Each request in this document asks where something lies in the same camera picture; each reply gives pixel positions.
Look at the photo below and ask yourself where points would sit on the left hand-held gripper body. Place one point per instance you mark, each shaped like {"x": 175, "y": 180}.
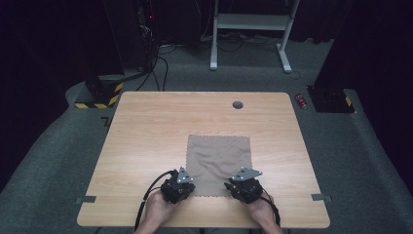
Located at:
{"x": 177, "y": 190}

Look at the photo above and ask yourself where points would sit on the black yellow striped stand base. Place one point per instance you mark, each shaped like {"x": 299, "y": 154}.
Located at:
{"x": 100, "y": 94}

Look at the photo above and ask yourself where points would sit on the person's left hand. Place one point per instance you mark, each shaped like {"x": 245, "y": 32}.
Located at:
{"x": 159, "y": 208}

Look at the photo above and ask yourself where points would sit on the black device with red part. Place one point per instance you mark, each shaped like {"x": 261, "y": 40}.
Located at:
{"x": 331, "y": 99}

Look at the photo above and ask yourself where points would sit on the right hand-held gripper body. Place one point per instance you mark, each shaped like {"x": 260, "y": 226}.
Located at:
{"x": 248, "y": 188}

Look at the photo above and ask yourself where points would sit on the red can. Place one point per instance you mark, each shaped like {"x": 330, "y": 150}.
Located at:
{"x": 301, "y": 101}

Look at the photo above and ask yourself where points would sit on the white metal stand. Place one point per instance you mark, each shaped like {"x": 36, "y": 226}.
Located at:
{"x": 250, "y": 22}

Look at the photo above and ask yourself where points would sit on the dark equipment rack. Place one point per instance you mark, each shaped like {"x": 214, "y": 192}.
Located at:
{"x": 147, "y": 29}

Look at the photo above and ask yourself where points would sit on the grey tape piece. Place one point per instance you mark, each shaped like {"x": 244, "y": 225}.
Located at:
{"x": 320, "y": 197}
{"x": 86, "y": 199}

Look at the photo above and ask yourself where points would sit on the grey table grommet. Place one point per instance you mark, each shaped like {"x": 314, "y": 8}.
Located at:
{"x": 237, "y": 105}

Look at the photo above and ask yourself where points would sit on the person's right hand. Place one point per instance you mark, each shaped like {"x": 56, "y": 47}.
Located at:
{"x": 263, "y": 211}

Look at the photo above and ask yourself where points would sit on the beige grey cloth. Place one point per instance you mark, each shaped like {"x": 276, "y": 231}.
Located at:
{"x": 218, "y": 159}

